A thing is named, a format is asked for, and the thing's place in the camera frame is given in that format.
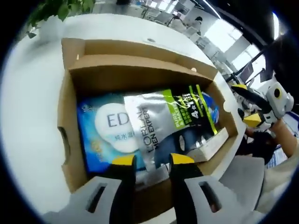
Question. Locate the brown cardboard shoe box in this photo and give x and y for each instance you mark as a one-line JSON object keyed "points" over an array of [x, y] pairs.
{"points": [[130, 70]]}

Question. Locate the green potted plant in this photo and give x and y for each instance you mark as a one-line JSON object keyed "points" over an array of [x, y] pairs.
{"points": [[63, 9]]}

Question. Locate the light blue wet wipes pack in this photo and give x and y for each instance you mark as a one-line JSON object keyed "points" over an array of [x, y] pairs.
{"points": [[98, 140]]}

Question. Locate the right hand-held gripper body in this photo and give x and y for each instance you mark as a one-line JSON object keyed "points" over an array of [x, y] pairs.
{"points": [[278, 100]]}

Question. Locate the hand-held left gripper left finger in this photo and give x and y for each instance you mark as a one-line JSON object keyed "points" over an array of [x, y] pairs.
{"points": [[121, 186]]}

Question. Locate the white pump bottle clear cap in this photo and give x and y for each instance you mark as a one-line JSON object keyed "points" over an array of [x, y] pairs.
{"points": [[210, 147]]}

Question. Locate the person's right hand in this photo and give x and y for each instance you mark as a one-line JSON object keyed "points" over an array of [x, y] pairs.
{"points": [[279, 127]]}

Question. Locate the dark monitor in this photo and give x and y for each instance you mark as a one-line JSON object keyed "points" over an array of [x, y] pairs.
{"points": [[248, 71], [266, 74]]}

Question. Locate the person's dark trousers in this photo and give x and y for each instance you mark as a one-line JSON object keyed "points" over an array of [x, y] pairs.
{"points": [[254, 147]]}

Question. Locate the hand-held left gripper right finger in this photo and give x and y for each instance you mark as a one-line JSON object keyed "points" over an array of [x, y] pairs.
{"points": [[184, 191]]}

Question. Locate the silver green soft sachet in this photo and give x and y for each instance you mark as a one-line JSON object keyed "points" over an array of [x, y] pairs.
{"points": [[154, 112]]}

